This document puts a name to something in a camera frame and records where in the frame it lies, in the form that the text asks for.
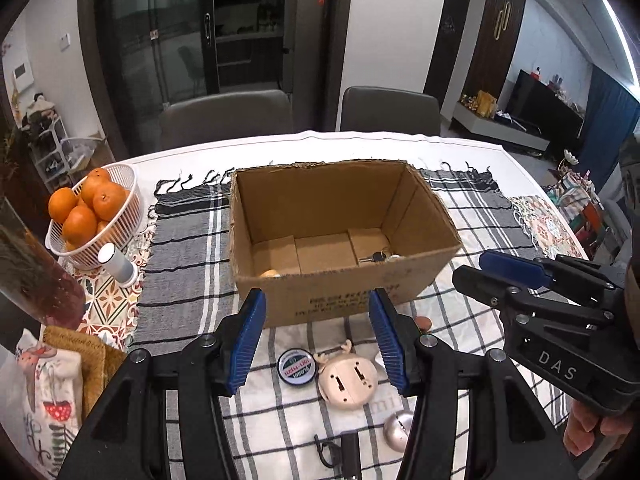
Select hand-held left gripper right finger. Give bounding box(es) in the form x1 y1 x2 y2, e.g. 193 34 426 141
367 287 583 480

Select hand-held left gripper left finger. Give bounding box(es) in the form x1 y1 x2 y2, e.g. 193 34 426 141
57 287 268 480

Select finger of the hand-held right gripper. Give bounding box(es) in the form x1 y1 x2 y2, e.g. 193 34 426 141
479 250 617 292
451 265 612 342

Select round black tin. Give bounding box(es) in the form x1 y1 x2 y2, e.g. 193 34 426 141
276 349 316 387

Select beige deer-shaped gadget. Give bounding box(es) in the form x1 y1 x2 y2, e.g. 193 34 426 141
318 339 380 411

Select brown cardboard box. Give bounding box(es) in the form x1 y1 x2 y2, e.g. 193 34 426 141
228 159 463 330

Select silver egg-shaped gadget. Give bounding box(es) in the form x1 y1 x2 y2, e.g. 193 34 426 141
382 410 416 453

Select black gadget with clip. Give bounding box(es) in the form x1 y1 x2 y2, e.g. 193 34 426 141
314 431 362 480

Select person's right hand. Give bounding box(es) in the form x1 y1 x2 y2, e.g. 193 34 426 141
562 401 640 456

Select bunch of keys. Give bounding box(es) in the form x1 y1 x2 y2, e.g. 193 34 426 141
358 249 401 266

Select grey checked cloth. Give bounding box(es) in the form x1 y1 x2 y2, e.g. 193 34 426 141
127 162 576 480

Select low television cabinet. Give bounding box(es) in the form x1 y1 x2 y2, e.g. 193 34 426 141
450 101 551 153

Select woven straw mat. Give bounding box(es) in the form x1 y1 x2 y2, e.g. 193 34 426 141
42 327 128 416

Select white cylindrical bottle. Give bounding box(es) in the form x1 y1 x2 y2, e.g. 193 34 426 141
97 242 139 288

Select yellow paper bag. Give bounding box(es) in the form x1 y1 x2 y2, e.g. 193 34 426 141
475 90 498 118

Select black television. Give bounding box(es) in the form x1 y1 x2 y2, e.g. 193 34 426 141
505 69 586 138

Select white plastic fruit basket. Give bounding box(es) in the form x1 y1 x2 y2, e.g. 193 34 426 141
45 162 143 271

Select blue curtain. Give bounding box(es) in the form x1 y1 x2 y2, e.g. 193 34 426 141
580 65 640 191

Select grey dining chair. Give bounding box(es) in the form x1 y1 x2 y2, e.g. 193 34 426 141
340 86 442 137
160 89 295 151

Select printed cloth bag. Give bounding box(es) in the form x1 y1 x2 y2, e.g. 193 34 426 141
15 330 83 466

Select pile of oranges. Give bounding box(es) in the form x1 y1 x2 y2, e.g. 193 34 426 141
48 167 128 253

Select dark wooden door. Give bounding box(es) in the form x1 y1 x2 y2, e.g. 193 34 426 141
467 0 528 96

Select dark plain door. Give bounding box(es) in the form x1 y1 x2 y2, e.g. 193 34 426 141
424 0 473 111

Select white storage rack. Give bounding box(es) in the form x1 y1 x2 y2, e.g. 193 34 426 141
27 110 71 186

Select glass sliding door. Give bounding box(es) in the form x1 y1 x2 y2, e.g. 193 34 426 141
77 0 353 158

